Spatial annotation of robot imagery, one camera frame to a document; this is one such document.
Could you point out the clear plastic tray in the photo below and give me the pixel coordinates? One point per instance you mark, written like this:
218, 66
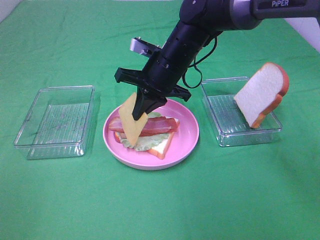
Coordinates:
58, 123
227, 121

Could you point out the green tablecloth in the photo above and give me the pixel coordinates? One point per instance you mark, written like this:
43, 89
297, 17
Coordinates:
254, 192

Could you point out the yellow cheese slice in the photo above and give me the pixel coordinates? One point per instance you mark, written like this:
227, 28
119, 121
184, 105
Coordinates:
132, 128

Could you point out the bread slice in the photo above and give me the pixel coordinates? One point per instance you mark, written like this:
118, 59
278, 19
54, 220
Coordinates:
159, 154
262, 93

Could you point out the bacon strip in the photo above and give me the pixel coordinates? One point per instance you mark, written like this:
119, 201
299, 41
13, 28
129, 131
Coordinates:
116, 125
160, 125

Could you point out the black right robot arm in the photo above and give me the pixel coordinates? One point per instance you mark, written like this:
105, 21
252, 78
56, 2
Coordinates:
200, 22

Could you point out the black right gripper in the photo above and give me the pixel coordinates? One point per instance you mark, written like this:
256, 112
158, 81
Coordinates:
159, 77

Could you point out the right clear plastic tray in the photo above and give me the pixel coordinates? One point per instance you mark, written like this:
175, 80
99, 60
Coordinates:
227, 121

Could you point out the left clear plastic tray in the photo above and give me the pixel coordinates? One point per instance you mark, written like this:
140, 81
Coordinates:
58, 123

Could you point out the green lettuce leaf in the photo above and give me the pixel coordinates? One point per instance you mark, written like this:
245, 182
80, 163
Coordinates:
156, 142

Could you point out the pink round plate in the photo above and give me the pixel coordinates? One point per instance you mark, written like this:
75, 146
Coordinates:
181, 145

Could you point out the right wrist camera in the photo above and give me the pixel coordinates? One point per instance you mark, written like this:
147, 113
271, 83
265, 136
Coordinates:
143, 48

